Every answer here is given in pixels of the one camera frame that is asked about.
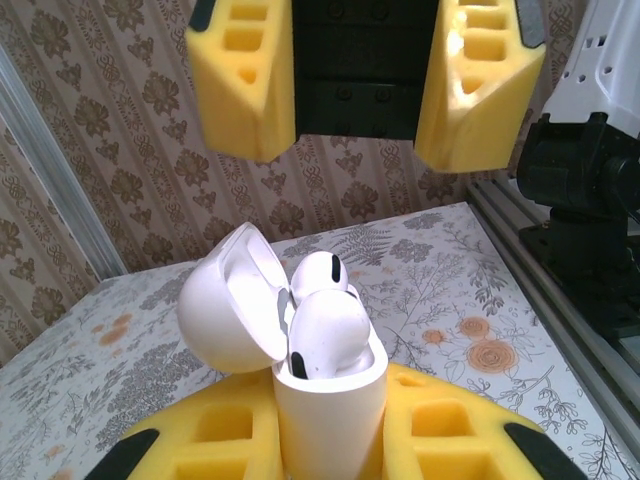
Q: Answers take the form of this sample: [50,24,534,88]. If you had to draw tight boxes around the aluminium frame post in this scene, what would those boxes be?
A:
[0,47,129,284]

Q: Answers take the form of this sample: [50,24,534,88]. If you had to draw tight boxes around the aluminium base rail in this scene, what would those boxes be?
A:
[467,177,640,416]

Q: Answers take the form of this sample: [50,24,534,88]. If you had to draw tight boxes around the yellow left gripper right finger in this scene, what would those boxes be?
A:
[359,362,589,480]

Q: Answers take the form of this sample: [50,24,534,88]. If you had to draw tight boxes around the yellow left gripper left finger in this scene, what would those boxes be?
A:
[84,372,287,480]

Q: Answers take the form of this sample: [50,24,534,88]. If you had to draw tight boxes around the white wireless earbud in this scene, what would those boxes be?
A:
[287,288,374,381]
[289,252,351,304]

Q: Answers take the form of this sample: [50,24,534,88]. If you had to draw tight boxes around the white earbud charging case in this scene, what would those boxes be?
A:
[175,222,390,480]

